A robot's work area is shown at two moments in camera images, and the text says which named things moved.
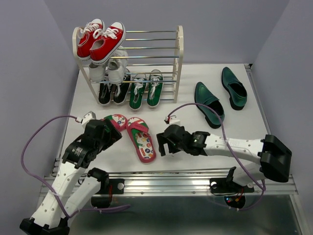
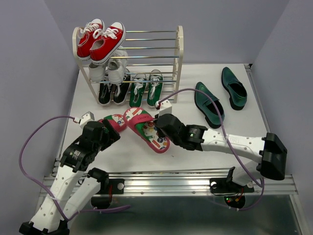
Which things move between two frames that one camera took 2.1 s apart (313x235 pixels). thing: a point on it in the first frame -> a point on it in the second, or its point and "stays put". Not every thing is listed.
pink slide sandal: x=120 y=120 stays put
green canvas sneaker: x=155 y=88 stays put
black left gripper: x=112 y=136 stays put
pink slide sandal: x=142 y=139 -> x=143 y=124
